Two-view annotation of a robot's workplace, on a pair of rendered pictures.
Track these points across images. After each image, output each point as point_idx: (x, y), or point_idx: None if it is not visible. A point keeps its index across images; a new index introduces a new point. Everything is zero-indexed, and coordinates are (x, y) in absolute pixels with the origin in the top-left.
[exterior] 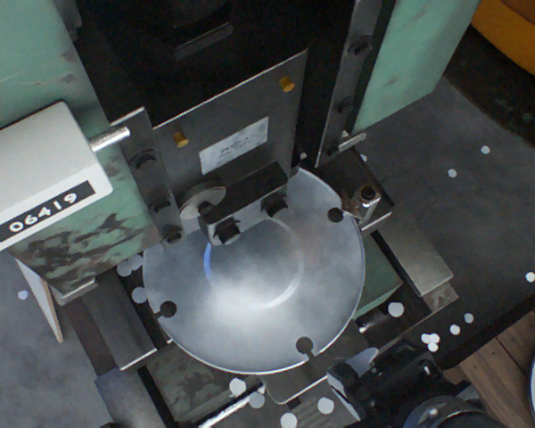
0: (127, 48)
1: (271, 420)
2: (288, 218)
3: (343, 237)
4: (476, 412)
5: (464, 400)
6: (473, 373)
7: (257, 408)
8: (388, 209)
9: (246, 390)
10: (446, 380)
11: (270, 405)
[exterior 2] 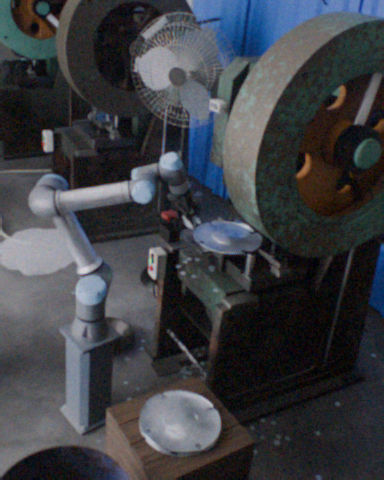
0: None
1: (170, 381)
2: (241, 243)
3: (236, 251)
4: (186, 178)
5: (188, 192)
6: (192, 379)
7: (176, 377)
8: (251, 279)
9: (184, 374)
10: (192, 205)
11: (177, 381)
